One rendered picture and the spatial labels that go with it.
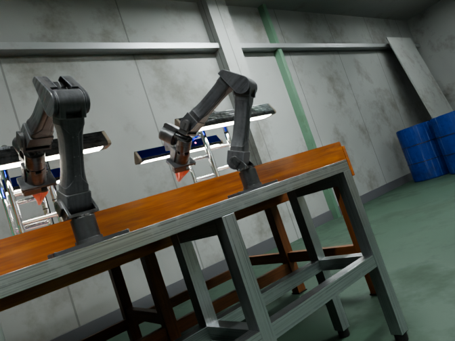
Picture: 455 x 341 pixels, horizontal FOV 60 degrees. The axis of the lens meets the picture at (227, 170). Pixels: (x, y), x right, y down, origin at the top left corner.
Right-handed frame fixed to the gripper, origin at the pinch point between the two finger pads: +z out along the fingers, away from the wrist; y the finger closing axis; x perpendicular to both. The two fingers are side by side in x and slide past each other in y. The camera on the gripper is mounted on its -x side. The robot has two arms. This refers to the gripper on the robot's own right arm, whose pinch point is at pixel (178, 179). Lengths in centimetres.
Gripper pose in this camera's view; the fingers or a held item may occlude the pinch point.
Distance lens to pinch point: 159.9
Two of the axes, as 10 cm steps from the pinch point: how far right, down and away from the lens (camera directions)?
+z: -1.9, 8.0, 5.6
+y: -7.8, 2.2, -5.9
